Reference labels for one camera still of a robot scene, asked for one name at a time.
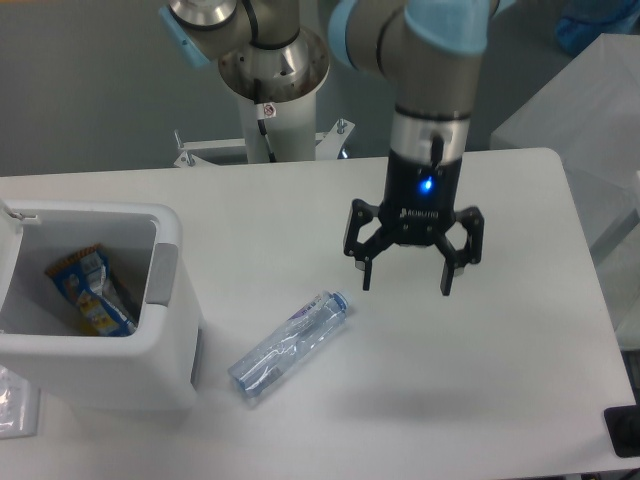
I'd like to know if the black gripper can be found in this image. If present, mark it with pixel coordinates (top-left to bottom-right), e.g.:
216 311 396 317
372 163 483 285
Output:
342 147 485 297

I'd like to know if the clear plastic water bottle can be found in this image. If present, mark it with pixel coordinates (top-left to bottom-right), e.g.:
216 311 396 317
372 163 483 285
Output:
227 290 352 402

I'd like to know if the blue snack wrapper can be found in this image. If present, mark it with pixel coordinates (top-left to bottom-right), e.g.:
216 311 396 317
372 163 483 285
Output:
45 244 138 337

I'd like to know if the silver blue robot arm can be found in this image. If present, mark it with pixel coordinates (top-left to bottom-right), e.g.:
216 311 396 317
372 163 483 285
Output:
159 1 498 294

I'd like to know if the white trash can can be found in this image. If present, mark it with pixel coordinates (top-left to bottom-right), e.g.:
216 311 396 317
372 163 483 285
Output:
1 200 202 410

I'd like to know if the blue shoe cover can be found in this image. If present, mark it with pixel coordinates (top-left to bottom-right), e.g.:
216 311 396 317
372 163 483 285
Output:
554 0 639 56

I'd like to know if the black device at table edge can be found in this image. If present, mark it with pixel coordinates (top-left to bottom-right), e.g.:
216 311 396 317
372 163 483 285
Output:
604 405 640 458

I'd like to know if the clear plastic bag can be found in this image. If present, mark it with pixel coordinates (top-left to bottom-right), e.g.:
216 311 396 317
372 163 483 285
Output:
1 366 41 440

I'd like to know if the white metal base frame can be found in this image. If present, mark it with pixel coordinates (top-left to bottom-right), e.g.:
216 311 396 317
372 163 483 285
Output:
172 117 356 169

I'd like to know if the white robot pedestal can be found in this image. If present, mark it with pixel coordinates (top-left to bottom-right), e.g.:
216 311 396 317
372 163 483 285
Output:
217 27 331 164

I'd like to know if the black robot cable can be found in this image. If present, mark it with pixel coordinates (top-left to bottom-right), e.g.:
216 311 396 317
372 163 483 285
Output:
252 78 278 164

